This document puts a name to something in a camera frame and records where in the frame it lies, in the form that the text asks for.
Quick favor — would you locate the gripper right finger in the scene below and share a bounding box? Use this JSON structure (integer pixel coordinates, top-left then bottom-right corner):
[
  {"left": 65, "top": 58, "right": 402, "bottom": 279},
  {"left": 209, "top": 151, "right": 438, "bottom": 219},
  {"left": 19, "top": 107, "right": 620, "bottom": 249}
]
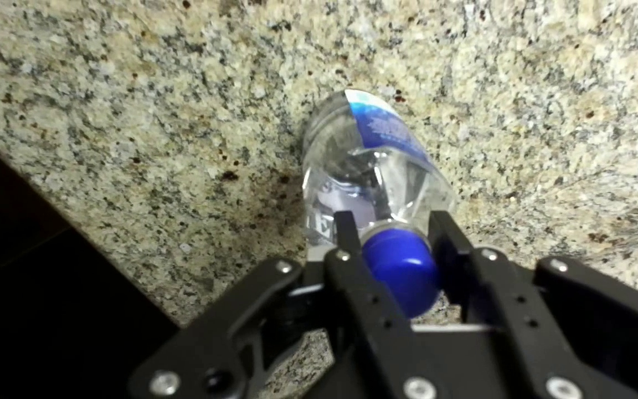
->
[{"left": 428, "top": 210, "right": 638, "bottom": 399}]

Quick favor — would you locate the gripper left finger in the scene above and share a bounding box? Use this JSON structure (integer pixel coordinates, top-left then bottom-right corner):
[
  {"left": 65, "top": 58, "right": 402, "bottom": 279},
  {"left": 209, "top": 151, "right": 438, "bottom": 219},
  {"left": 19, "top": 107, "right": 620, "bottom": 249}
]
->
[{"left": 128, "top": 210, "right": 443, "bottom": 399}]

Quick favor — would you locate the clear plastic bottle blue cap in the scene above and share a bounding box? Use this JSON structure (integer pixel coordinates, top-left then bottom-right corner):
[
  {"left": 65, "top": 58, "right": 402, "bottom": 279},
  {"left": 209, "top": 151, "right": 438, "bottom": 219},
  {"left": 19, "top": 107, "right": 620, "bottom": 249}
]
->
[{"left": 300, "top": 89, "right": 458, "bottom": 319}]

